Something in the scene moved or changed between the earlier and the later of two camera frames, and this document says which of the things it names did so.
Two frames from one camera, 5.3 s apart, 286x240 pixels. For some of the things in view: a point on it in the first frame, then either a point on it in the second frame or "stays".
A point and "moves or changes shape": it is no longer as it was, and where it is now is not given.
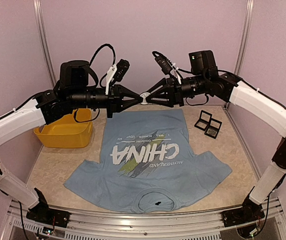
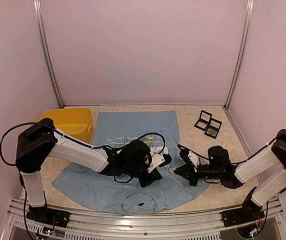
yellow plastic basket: (65, 132) stays
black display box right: (213, 128) stays
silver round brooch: (211, 132) stays
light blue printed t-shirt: (144, 167) moves or changes shape
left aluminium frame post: (37, 5) stays
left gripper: (114, 101) -> (155, 176)
